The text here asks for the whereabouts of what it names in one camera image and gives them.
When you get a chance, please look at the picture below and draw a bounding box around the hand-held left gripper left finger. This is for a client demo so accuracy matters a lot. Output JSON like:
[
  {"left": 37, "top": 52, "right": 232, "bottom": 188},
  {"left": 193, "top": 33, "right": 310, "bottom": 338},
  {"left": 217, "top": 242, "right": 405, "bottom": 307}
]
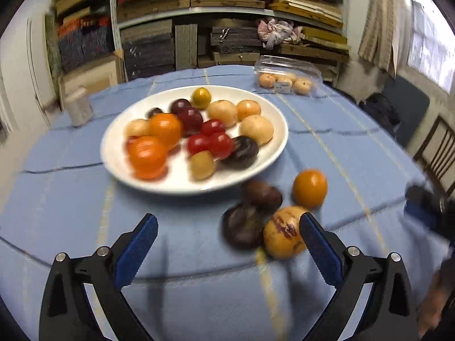
[{"left": 39, "top": 213, "right": 159, "bottom": 341}]

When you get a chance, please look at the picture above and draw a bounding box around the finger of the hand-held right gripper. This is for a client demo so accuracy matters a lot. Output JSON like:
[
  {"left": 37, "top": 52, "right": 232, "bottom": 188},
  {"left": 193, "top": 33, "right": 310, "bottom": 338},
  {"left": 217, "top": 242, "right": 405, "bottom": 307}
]
[
  {"left": 405, "top": 202, "right": 441, "bottom": 231},
  {"left": 406, "top": 185, "right": 445, "bottom": 207}
]

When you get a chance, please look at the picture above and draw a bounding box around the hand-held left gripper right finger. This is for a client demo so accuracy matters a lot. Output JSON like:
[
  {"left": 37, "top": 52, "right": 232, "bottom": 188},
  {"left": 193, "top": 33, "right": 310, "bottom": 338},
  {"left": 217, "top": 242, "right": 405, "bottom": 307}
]
[{"left": 299, "top": 212, "right": 418, "bottom": 341}]

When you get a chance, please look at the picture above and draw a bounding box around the speckled beige fruit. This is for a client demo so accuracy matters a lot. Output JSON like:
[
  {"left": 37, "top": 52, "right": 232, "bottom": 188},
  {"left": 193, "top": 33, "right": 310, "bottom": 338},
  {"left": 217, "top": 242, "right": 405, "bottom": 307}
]
[
  {"left": 263, "top": 206, "right": 308, "bottom": 260},
  {"left": 239, "top": 114, "right": 274, "bottom": 145}
]

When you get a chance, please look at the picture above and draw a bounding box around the orange persimmon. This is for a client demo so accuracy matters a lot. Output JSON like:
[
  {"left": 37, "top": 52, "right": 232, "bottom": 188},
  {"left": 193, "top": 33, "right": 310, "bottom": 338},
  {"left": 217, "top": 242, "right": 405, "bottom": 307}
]
[{"left": 291, "top": 169, "right": 328, "bottom": 210}]

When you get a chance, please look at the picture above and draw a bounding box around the large dark mangosteen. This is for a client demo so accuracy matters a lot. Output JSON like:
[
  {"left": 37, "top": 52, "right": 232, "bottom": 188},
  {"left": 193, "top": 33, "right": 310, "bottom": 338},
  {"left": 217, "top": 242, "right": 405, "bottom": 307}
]
[{"left": 222, "top": 203, "right": 276, "bottom": 250}]

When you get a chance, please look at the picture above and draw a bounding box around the large orange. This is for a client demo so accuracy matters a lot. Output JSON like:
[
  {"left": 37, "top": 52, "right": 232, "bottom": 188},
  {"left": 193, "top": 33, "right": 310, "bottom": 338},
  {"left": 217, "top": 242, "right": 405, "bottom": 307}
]
[{"left": 128, "top": 136, "right": 169, "bottom": 180}]

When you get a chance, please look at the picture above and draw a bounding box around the white oval plate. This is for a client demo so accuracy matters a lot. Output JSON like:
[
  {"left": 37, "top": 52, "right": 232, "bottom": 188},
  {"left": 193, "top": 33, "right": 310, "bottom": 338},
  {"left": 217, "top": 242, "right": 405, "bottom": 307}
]
[{"left": 100, "top": 85, "right": 288, "bottom": 195}]

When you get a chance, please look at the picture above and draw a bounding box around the small tan longan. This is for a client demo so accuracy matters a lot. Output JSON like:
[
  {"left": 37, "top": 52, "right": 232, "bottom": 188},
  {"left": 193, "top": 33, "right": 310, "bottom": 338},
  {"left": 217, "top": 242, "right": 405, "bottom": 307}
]
[{"left": 189, "top": 150, "right": 216, "bottom": 180}]

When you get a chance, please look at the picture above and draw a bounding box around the small dark mangosteen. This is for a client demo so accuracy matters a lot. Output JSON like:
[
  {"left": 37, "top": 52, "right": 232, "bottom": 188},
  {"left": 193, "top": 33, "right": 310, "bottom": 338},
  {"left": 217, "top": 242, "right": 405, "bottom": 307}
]
[{"left": 221, "top": 136, "right": 260, "bottom": 170}]

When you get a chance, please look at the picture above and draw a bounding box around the small orange mandarin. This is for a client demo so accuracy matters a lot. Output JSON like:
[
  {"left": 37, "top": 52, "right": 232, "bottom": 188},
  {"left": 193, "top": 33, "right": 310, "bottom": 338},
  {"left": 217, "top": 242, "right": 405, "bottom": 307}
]
[{"left": 148, "top": 113, "right": 183, "bottom": 150}]

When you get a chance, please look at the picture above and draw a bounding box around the dark red plum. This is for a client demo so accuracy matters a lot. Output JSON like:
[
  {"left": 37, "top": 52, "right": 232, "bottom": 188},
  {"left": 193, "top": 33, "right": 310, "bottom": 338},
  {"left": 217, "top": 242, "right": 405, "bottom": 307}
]
[
  {"left": 169, "top": 98, "right": 193, "bottom": 114},
  {"left": 177, "top": 107, "right": 204, "bottom": 136}
]

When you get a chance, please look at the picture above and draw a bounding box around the pale peach fruit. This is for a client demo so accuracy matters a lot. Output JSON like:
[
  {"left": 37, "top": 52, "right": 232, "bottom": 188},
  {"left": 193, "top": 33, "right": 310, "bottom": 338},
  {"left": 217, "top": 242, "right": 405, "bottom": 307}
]
[{"left": 236, "top": 99, "right": 262, "bottom": 121}]

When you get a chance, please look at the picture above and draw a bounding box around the person's right forearm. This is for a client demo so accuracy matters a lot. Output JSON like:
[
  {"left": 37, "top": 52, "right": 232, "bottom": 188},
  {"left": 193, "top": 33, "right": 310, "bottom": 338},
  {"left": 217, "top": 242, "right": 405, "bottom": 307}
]
[{"left": 417, "top": 263, "right": 455, "bottom": 338}]

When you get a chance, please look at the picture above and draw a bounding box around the wooden slatted chair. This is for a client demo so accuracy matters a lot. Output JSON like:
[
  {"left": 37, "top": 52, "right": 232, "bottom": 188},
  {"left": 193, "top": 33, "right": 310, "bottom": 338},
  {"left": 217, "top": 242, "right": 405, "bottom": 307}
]
[{"left": 412, "top": 115, "right": 455, "bottom": 192}]

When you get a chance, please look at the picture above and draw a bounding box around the black jacket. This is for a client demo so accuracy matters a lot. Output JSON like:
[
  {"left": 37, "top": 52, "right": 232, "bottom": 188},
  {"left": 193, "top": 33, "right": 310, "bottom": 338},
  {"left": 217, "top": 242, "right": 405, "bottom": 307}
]
[{"left": 359, "top": 92, "right": 402, "bottom": 137}]

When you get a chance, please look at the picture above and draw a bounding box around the grey paper cup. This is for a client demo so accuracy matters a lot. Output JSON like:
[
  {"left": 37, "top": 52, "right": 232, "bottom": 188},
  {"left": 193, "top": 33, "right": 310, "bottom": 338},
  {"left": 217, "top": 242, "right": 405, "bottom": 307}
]
[{"left": 64, "top": 86, "right": 94, "bottom": 127}]

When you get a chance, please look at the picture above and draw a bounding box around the bright barred window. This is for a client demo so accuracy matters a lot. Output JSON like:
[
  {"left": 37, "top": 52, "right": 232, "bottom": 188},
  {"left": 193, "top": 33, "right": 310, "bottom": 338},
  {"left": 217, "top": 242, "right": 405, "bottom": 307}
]
[{"left": 405, "top": 0, "right": 455, "bottom": 95}]

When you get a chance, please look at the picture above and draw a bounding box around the beige striped curtain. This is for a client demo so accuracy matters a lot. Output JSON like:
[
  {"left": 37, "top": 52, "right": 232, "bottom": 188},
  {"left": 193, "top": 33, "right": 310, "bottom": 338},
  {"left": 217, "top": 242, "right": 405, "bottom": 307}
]
[{"left": 357, "top": 0, "right": 409, "bottom": 77}]

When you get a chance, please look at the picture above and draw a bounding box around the clear plastic clamshell box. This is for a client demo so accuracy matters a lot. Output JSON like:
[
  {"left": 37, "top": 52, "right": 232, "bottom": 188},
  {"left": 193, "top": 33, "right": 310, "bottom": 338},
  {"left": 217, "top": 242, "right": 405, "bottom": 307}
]
[{"left": 253, "top": 55, "right": 322, "bottom": 97}]

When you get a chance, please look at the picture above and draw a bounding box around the white leaning board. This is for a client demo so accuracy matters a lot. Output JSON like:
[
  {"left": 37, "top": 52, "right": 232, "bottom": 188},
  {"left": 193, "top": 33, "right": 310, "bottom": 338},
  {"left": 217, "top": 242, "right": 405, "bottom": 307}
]
[{"left": 26, "top": 18, "right": 54, "bottom": 121}]

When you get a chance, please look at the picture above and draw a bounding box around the pink floral cloth bundle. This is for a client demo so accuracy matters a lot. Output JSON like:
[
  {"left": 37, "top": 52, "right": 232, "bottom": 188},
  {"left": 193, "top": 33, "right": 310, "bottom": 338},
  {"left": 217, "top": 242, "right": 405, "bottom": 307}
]
[{"left": 257, "top": 18, "right": 303, "bottom": 48}]

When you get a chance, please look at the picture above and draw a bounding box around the marbled green board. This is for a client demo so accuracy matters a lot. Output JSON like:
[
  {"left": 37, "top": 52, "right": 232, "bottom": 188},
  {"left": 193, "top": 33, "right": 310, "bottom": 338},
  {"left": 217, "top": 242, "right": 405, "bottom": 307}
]
[{"left": 44, "top": 12, "right": 63, "bottom": 79}]

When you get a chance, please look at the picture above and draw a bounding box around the pile of olive and blue boxes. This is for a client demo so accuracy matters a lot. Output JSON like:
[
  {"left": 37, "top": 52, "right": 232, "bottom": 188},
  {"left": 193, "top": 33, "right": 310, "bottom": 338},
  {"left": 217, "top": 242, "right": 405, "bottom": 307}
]
[{"left": 53, "top": 0, "right": 116, "bottom": 75}]

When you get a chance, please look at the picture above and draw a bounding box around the white metal shelf unit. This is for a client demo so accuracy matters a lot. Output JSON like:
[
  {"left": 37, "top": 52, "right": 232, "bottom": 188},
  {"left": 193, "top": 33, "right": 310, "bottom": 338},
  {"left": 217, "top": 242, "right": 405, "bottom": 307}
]
[{"left": 108, "top": 0, "right": 351, "bottom": 82}]

